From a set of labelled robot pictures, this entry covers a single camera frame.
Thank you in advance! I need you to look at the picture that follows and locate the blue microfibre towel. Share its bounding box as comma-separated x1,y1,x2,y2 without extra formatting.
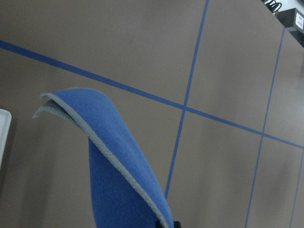
36,88,174,228

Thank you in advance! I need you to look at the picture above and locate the white towel rack base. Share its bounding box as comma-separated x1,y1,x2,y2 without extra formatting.
0,109,12,164

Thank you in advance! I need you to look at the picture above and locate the black equipment box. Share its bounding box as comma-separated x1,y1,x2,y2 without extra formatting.
277,8,304,47

